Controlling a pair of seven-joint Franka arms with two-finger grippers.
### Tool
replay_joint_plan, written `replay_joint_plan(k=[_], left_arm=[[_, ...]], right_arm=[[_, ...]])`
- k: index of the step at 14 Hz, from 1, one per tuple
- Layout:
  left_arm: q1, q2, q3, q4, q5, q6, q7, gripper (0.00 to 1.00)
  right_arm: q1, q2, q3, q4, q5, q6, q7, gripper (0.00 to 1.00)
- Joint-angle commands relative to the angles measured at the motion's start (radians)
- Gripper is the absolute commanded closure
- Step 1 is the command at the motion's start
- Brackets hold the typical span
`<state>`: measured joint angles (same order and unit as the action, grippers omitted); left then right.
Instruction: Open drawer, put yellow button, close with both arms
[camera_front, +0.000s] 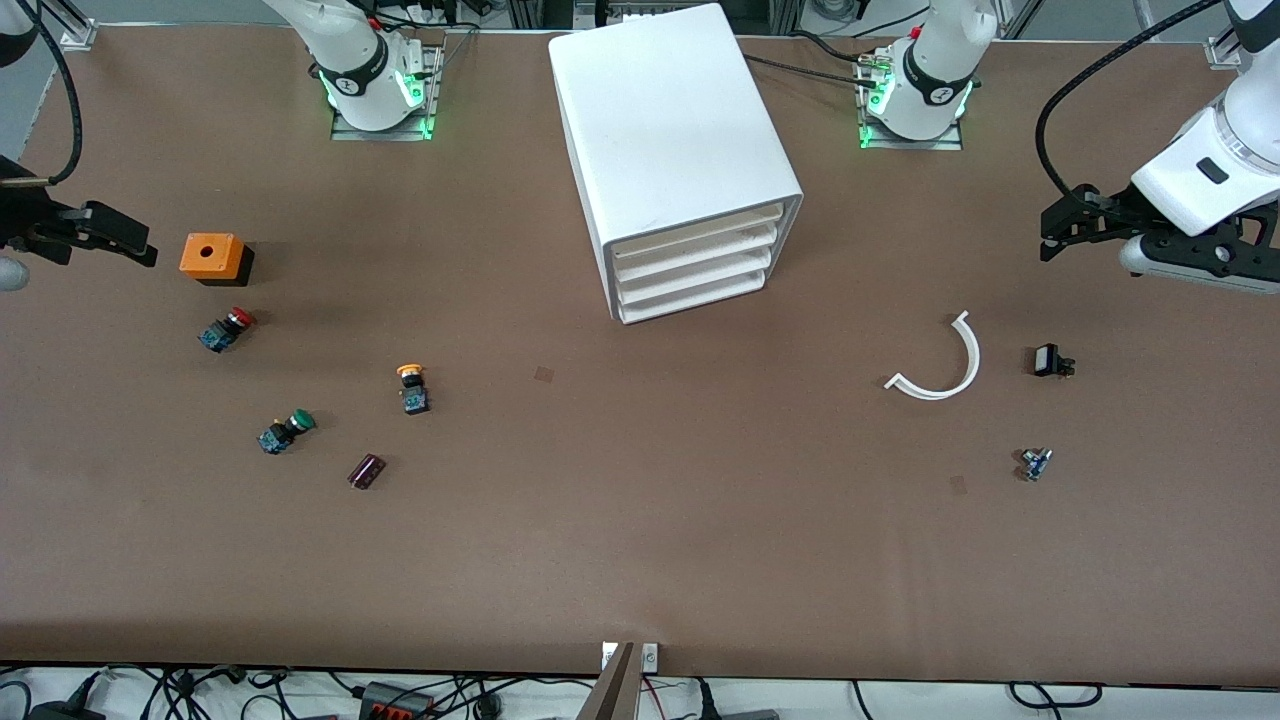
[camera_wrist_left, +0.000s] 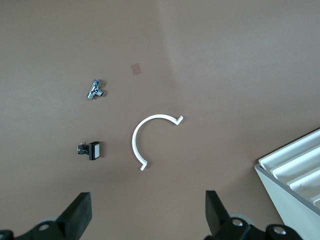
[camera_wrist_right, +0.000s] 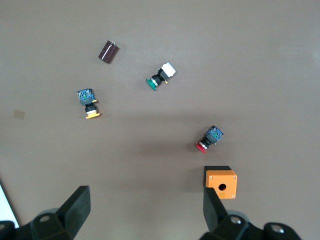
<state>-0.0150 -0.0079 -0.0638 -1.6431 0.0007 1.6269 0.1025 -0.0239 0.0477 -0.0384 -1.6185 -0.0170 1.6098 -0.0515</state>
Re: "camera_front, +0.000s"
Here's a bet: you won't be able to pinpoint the orange button enclosure box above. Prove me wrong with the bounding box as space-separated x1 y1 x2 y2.
180 233 255 288

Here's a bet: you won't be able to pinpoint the black looped floor cable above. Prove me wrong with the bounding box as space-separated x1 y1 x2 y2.
1005 682 1103 710

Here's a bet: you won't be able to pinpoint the white drawer tray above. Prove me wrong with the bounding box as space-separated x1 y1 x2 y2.
610 203 786 263
617 265 772 325
614 243 777 302
612 222 780 283

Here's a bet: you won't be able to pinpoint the white drawer cabinet housing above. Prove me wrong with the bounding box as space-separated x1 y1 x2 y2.
548 3 804 326

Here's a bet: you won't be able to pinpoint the white curved plastic strip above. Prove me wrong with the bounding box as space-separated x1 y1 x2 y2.
885 310 982 401

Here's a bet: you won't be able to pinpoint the red push button switch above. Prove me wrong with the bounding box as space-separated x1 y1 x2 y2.
197 307 257 354

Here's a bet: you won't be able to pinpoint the green push button switch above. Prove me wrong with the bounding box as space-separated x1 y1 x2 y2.
257 408 317 456

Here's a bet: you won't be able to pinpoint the black power strip red switches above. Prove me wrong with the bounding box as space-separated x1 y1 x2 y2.
360 681 437 720

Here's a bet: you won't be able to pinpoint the black cable on table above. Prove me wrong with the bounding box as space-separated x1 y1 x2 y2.
743 30 886 93

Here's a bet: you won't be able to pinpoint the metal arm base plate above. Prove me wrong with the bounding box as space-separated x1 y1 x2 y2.
857 55 967 152
330 44 443 142

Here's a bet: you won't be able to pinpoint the yellow push button switch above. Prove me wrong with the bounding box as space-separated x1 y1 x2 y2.
396 363 432 416

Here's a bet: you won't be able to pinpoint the brown wooden post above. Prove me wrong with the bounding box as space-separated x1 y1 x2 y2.
577 642 639 720

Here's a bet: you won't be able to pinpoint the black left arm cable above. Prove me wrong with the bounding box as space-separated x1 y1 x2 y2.
1034 0 1227 199

